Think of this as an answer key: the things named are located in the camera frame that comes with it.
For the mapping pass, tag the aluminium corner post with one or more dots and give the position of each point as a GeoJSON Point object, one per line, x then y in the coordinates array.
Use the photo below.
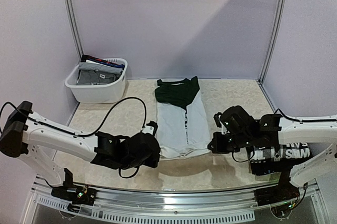
{"type": "Point", "coordinates": [74, 28]}
{"type": "Point", "coordinates": [272, 42]}

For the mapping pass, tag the dark striped cloth in basket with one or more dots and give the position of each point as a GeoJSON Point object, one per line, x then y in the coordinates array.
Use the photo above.
{"type": "Point", "coordinates": [91, 59]}

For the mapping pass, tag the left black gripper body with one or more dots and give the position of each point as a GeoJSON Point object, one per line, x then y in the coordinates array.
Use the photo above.
{"type": "Point", "coordinates": [151, 162]}

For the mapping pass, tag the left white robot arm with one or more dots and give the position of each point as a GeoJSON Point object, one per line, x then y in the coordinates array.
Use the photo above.
{"type": "Point", "coordinates": [25, 131]}

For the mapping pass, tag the left aluminium corner post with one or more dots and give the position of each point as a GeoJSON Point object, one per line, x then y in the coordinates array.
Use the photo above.
{"type": "Point", "coordinates": [74, 28]}

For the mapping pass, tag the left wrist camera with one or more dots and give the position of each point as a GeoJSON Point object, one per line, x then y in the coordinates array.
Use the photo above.
{"type": "Point", "coordinates": [150, 128]}

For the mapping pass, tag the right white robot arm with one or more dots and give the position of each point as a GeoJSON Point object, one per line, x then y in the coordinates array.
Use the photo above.
{"type": "Point", "coordinates": [240, 130]}

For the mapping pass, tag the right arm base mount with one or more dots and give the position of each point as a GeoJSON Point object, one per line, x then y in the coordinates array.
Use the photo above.
{"type": "Point", "coordinates": [287, 188]}

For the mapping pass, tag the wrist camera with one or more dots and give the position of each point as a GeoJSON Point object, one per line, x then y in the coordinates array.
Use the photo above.
{"type": "Point", "coordinates": [150, 128]}
{"type": "Point", "coordinates": [218, 123]}

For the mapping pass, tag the white laundry basket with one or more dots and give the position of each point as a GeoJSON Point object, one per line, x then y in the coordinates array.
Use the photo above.
{"type": "Point", "coordinates": [109, 93]}

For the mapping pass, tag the folded black garment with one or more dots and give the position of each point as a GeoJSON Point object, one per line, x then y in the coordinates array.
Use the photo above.
{"type": "Point", "coordinates": [270, 167]}

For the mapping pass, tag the white cloth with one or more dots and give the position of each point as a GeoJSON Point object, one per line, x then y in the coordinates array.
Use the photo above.
{"type": "Point", "coordinates": [183, 131]}

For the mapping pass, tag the aluminium front rail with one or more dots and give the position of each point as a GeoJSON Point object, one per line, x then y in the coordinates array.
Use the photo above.
{"type": "Point", "coordinates": [130, 206]}

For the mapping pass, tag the grey cloth in basket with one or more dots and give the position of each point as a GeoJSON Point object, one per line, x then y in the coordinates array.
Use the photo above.
{"type": "Point", "coordinates": [97, 74]}

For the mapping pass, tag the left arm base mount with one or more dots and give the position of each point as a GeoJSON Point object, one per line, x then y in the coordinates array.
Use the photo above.
{"type": "Point", "coordinates": [78, 195]}

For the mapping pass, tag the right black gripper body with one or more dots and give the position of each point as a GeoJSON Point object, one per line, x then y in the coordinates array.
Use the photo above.
{"type": "Point", "coordinates": [214, 144]}

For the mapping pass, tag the right aluminium corner post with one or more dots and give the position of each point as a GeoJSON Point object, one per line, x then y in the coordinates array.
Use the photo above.
{"type": "Point", "coordinates": [272, 42]}

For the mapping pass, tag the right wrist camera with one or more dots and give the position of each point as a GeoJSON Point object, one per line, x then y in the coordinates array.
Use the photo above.
{"type": "Point", "coordinates": [218, 123]}

